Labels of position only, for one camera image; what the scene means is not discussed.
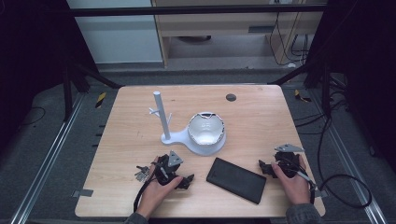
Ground black curtain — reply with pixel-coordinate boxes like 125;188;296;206
0;0;101;150
306;0;396;172

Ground person's right hand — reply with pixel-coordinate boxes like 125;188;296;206
271;154;312;206

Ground black floor cable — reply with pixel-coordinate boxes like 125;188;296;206
18;106;47;128

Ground white bowl with silver rim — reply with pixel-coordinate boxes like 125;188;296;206
187;111;226;147

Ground person's left hand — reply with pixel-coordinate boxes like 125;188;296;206
135;155;185;219

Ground black frame bar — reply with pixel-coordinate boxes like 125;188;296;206
66;4;328;17

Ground white stand with pole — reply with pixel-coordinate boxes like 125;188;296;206
148;91;227;157

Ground black rectangular tablet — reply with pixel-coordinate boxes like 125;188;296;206
205;157;267;205

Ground white cabinet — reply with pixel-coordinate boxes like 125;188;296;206
65;0;164;64

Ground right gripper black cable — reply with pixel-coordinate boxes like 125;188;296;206
279;118;374;210

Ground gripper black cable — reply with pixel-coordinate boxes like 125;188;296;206
133;161;163;214
279;118;374;210

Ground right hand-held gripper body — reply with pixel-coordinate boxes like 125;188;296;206
274;143;305;179

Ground bunch of keys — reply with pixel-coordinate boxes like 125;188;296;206
134;164;151;183

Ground wooden shelf unit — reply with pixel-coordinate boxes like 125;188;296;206
150;0;329;68

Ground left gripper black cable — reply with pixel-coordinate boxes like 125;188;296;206
133;161;163;214

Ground metal floor rail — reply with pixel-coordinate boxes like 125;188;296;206
307;90;389;224
8;92;86;224

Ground yellow black striped tape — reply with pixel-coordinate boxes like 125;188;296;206
94;91;107;109
293;89;312;104

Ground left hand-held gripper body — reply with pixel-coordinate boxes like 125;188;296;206
154;150;185;188

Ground black cables at shelf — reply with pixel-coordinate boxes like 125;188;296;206
268;10;311;67

